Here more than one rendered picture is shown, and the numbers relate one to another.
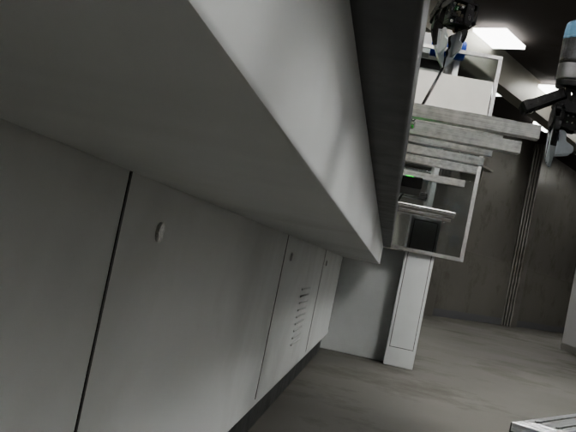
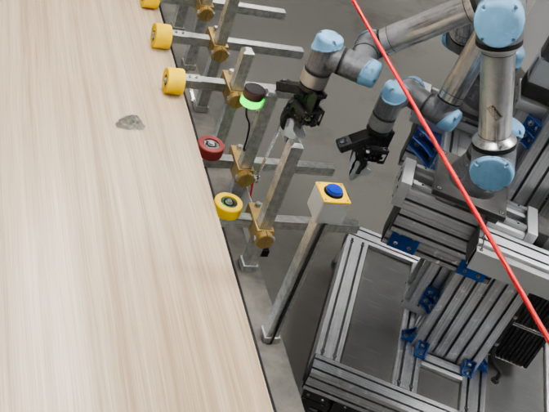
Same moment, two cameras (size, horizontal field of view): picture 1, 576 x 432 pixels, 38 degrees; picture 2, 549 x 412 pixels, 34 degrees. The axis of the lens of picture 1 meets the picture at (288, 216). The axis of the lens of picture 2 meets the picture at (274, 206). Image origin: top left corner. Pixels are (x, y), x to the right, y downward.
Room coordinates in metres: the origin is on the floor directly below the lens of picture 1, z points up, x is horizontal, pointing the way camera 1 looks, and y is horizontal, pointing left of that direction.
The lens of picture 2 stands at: (0.26, 0.92, 2.43)
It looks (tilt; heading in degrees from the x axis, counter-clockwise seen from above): 38 degrees down; 324
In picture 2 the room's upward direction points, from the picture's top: 22 degrees clockwise
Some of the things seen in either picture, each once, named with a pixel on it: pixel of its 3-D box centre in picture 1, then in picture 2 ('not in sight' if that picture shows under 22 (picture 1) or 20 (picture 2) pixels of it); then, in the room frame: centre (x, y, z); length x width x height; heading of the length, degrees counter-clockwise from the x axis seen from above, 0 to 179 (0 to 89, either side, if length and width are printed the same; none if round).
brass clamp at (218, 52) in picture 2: not in sight; (216, 44); (2.59, -0.28, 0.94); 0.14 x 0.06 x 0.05; 173
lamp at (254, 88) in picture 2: not in sight; (244, 119); (2.08, -0.17, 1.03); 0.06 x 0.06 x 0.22; 83
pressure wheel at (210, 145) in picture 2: not in sight; (207, 157); (2.12, -0.12, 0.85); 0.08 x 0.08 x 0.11
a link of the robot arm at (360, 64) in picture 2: not in sight; (360, 65); (1.96, -0.39, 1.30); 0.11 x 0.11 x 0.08; 52
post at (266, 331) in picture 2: not in sight; (294, 279); (1.56, -0.15, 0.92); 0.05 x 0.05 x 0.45; 83
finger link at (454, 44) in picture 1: (455, 49); (298, 132); (2.01, -0.31, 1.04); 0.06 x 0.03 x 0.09; 13
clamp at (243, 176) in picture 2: not in sight; (239, 166); (2.09, -0.22, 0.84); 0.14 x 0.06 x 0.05; 173
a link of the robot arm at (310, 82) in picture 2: not in sight; (315, 77); (2.01, -0.30, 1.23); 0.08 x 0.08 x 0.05
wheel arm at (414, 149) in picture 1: (415, 149); not in sight; (3.09, -0.41, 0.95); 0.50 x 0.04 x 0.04; 83
